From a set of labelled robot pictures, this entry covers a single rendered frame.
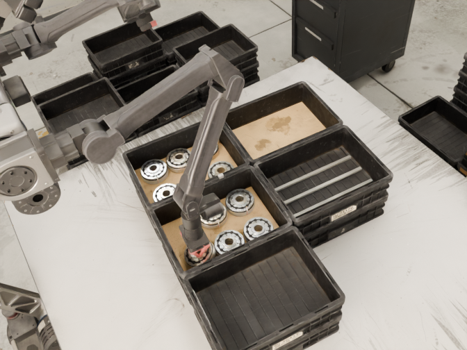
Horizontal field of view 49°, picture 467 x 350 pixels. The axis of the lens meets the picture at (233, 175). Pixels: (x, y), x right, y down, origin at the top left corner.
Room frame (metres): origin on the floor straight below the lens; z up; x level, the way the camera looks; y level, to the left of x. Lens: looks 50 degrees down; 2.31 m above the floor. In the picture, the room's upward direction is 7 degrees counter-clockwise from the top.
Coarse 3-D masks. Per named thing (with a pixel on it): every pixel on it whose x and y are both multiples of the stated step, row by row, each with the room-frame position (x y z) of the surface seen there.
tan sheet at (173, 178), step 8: (224, 152) 1.38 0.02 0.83; (216, 160) 1.34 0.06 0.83; (224, 160) 1.33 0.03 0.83; (232, 160) 1.33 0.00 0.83; (168, 168) 1.33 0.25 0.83; (168, 176) 1.29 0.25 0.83; (176, 176) 1.28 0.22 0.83; (144, 184) 1.27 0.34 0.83; (160, 184) 1.26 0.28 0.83; (176, 184) 1.25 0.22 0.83; (152, 192) 1.22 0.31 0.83; (152, 200) 1.18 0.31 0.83
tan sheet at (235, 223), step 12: (252, 192) 1.16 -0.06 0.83; (228, 216) 1.07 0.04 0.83; (252, 216) 1.05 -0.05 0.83; (264, 216) 1.05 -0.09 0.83; (168, 228) 1.05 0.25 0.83; (204, 228) 1.03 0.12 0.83; (216, 228) 1.02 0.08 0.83; (228, 228) 1.01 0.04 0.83; (240, 228) 1.01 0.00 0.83; (180, 240) 0.99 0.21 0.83; (180, 252) 0.94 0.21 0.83; (180, 264) 0.90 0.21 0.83
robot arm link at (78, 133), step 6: (72, 126) 0.93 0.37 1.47; (78, 126) 0.93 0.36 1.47; (84, 126) 0.93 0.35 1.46; (90, 126) 0.93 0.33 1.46; (96, 126) 0.93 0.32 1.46; (102, 126) 0.94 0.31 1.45; (72, 132) 0.91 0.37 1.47; (78, 132) 0.90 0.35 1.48; (84, 132) 0.91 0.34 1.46; (90, 132) 0.90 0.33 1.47; (72, 138) 0.88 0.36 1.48; (78, 138) 0.88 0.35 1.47; (84, 138) 0.89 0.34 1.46; (78, 144) 0.88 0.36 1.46; (78, 150) 0.87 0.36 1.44
